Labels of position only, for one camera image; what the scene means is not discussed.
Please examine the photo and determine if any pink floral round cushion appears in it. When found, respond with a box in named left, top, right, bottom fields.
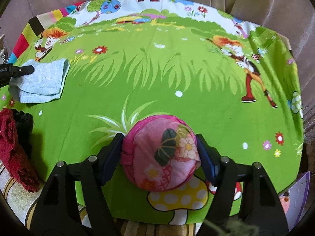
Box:
left=120, top=114, right=201, bottom=192

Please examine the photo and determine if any dark brown knitted cloth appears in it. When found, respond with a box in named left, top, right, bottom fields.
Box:
left=11, top=109, right=34, bottom=141

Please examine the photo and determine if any dark red knitted cloth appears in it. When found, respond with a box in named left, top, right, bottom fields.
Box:
left=1, top=108, right=40, bottom=192

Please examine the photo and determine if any light blue folded towel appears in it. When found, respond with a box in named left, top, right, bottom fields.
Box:
left=8, top=59, right=70, bottom=104

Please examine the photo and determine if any purple picture book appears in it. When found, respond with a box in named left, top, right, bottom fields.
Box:
left=279, top=171, right=310, bottom=231

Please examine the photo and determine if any colourful cartoon play mat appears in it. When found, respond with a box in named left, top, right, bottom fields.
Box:
left=7, top=0, right=304, bottom=225

